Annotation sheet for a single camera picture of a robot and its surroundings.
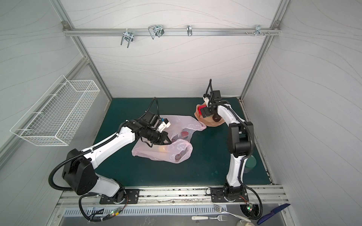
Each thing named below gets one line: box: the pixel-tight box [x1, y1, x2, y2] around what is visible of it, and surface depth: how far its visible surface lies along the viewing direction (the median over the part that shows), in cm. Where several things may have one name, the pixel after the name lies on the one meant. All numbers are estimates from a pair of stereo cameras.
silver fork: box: [213, 203, 252, 223], surface depth 70 cm
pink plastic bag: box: [131, 114, 207, 164], surface depth 80 cm
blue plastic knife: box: [256, 203, 291, 225], surface depth 71 cm
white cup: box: [236, 219, 256, 226], surface depth 64 cm
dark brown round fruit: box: [212, 114, 223, 123], surface depth 104 cm
